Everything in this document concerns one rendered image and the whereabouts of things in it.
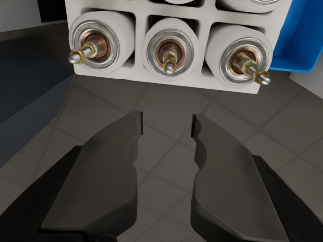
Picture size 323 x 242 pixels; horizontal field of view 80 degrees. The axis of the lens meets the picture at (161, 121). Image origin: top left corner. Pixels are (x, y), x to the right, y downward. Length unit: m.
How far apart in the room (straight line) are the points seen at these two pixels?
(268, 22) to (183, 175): 0.61
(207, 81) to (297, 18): 0.31
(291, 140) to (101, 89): 0.67
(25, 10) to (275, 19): 0.43
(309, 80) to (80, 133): 0.72
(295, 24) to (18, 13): 0.61
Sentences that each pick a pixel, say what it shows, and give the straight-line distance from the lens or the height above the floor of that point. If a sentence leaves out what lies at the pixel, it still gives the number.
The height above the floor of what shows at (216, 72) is 0.25.
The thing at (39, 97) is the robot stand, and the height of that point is 0.18.
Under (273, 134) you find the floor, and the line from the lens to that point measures 0.78.
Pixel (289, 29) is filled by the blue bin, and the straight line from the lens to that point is 0.65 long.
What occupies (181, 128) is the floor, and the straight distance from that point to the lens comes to 0.68.
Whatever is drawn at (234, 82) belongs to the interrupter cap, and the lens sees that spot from 0.35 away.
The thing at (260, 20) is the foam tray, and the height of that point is 0.18.
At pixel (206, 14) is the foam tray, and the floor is 0.18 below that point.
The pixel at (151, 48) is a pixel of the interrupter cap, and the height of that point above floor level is 0.25.
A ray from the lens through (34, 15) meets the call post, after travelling 0.47.
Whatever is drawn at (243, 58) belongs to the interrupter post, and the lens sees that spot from 0.34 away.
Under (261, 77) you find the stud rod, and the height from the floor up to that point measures 0.33.
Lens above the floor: 0.57
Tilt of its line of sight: 59 degrees down
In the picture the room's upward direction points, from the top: 175 degrees counter-clockwise
